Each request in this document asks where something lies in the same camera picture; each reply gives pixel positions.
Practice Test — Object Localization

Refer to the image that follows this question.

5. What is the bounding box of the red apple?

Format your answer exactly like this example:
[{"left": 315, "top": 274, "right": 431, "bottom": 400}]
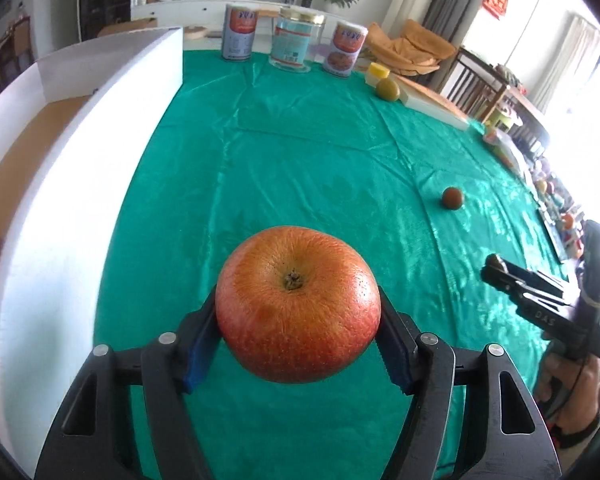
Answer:
[{"left": 214, "top": 226, "right": 381, "bottom": 384}]

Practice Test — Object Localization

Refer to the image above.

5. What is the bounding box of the right hand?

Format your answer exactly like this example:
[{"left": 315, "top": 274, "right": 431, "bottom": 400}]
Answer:
[{"left": 533, "top": 351, "right": 600, "bottom": 436}]

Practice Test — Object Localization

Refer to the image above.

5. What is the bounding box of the small brownish tangerine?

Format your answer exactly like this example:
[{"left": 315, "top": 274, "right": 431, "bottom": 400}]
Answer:
[{"left": 441, "top": 186, "right": 465, "bottom": 210}]

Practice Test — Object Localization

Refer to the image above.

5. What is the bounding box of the white plastic bag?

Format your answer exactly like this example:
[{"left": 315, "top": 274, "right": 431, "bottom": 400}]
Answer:
[{"left": 482, "top": 128, "right": 531, "bottom": 181}]

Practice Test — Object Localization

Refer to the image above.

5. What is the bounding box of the green tablecloth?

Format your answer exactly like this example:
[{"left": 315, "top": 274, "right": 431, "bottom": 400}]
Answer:
[{"left": 95, "top": 51, "right": 560, "bottom": 479}]

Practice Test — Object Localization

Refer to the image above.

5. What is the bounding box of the white cardboard box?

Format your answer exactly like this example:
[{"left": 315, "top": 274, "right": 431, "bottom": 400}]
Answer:
[{"left": 0, "top": 27, "right": 183, "bottom": 474}]

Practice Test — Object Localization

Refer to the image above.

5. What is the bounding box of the dark wooden crib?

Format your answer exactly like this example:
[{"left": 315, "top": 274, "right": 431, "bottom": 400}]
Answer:
[{"left": 439, "top": 47, "right": 550, "bottom": 151}]

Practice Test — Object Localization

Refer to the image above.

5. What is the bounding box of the yellow-green pear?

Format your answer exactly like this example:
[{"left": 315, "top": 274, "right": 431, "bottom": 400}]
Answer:
[{"left": 375, "top": 77, "right": 401, "bottom": 102}]

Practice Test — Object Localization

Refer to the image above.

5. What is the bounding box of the yellow cup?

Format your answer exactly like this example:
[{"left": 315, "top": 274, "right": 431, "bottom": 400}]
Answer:
[{"left": 365, "top": 62, "right": 390, "bottom": 87}]

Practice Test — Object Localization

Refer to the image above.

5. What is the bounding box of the orange lounge chair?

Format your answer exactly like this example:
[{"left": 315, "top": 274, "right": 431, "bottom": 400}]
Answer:
[{"left": 364, "top": 18, "right": 456, "bottom": 77}]

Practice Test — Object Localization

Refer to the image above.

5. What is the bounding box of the right red-label tin can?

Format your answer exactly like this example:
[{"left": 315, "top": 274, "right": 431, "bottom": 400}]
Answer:
[{"left": 322, "top": 21, "right": 368, "bottom": 77}]

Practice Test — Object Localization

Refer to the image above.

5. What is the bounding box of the red-label tin can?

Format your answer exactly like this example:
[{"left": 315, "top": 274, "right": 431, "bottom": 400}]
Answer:
[
  {"left": 221, "top": 4, "right": 259, "bottom": 61},
  {"left": 322, "top": 21, "right": 368, "bottom": 77}
]

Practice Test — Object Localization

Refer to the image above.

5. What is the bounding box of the clear glass jar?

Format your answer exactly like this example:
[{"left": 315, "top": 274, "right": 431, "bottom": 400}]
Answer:
[{"left": 268, "top": 6, "right": 326, "bottom": 74}]

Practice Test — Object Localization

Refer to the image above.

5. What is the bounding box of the left red-label tin can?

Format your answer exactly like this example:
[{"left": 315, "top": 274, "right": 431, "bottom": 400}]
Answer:
[{"left": 221, "top": 4, "right": 259, "bottom": 61}]

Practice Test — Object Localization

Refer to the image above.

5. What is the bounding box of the white tv cabinet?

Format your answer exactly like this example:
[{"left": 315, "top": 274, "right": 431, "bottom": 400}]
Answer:
[{"left": 130, "top": 0, "right": 342, "bottom": 32}]

